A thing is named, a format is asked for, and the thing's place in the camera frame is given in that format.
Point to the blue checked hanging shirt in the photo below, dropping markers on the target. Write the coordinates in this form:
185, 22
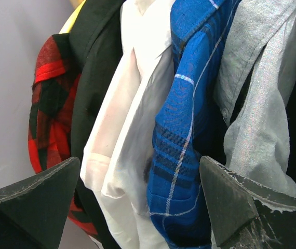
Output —
189, 124

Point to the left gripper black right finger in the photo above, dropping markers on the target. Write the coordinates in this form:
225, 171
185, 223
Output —
244, 213

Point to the black hanging garment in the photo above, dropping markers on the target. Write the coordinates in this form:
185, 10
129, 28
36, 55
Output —
96, 43

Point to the red black plaid shirt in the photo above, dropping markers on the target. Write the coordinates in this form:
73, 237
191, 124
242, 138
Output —
54, 90

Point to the yellow hanger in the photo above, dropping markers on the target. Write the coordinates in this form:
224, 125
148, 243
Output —
77, 5

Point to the white hanging shirt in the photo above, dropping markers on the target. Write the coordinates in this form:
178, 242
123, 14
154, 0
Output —
118, 153

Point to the grey hanging shirt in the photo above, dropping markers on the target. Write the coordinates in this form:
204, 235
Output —
256, 78

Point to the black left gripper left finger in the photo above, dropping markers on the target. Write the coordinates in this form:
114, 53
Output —
33, 211

